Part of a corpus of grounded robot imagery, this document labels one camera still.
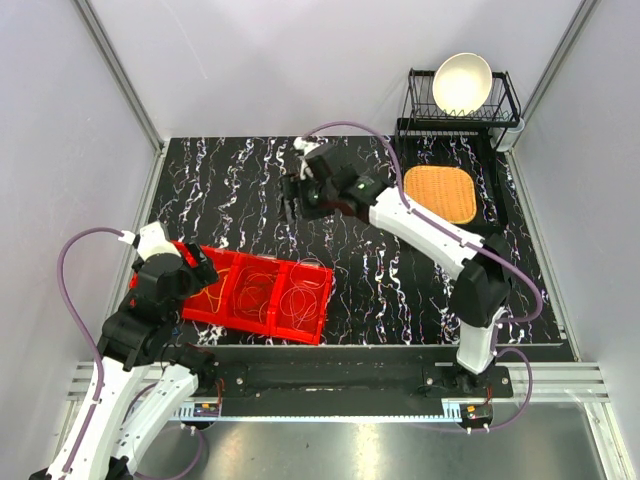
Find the white cup on rack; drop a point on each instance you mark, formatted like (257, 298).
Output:
(505, 139)

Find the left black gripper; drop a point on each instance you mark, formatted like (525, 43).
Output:
(203, 273)

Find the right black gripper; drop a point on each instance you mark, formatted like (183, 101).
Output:
(293, 187)

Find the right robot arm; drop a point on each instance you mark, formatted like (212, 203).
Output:
(481, 285)

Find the white bowl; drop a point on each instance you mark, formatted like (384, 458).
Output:
(462, 84)

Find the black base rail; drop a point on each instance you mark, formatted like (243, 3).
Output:
(286, 380)

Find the black square tray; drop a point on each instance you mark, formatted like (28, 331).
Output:
(460, 151)

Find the orange woven mat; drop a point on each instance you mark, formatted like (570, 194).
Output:
(448, 192)

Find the red divided plastic bin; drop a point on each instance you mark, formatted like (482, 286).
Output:
(263, 295)

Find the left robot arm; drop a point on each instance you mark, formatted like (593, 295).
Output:
(112, 433)

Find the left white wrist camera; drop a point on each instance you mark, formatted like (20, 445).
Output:
(151, 240)

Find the black wire dish rack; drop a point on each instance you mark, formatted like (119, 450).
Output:
(420, 113)

